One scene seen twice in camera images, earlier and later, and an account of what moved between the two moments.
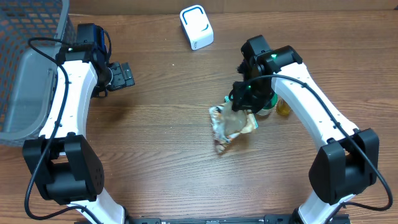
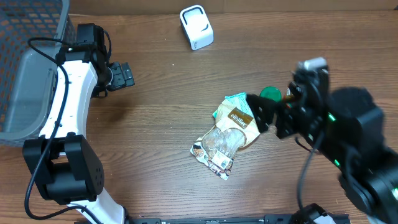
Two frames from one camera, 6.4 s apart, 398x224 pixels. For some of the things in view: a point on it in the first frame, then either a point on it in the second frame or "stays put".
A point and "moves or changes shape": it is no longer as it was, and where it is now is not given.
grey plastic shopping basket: [31, 32] stays put
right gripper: [242, 102] -> [262, 115]
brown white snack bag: [228, 123] moves or changes shape
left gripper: [120, 80] stays put
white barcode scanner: [198, 27] stays put
